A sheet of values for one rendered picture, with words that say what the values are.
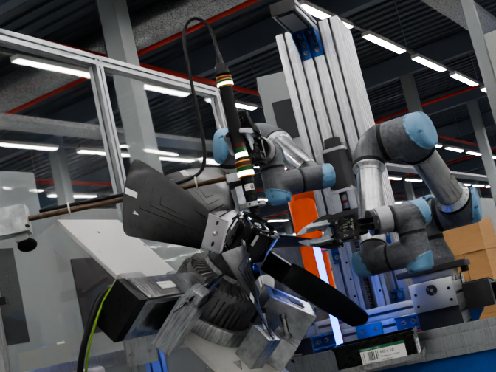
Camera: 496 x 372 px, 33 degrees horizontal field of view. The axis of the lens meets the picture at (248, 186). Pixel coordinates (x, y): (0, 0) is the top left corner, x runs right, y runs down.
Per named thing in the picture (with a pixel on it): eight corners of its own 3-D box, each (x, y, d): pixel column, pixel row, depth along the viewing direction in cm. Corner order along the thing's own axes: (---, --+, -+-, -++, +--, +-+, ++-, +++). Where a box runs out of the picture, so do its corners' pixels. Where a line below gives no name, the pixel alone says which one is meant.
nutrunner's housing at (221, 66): (249, 216, 218) (211, 52, 225) (247, 218, 222) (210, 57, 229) (263, 213, 219) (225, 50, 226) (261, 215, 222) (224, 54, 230)
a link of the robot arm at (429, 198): (414, 241, 289) (404, 204, 291) (452, 232, 283) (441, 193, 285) (403, 242, 278) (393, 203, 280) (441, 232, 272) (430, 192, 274)
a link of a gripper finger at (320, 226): (299, 224, 219) (332, 218, 221) (294, 224, 225) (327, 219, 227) (300, 235, 219) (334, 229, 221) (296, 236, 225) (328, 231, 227)
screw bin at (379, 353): (337, 375, 217) (331, 348, 218) (346, 367, 233) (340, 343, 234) (420, 357, 212) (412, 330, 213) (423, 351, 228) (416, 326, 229)
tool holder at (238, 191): (234, 209, 216) (226, 173, 218) (232, 213, 223) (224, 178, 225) (267, 202, 218) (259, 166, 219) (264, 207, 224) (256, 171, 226)
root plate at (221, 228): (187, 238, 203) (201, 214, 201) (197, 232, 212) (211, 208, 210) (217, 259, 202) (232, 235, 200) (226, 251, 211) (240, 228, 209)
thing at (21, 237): (17, 252, 210) (13, 234, 211) (19, 255, 214) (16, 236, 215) (37, 249, 211) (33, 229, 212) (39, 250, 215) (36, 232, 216)
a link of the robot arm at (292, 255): (309, 266, 292) (300, 228, 294) (273, 274, 288) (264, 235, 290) (299, 270, 303) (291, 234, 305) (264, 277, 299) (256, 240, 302)
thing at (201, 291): (197, 307, 185) (183, 297, 185) (206, 300, 190) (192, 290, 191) (203, 297, 184) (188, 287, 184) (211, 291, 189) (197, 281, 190)
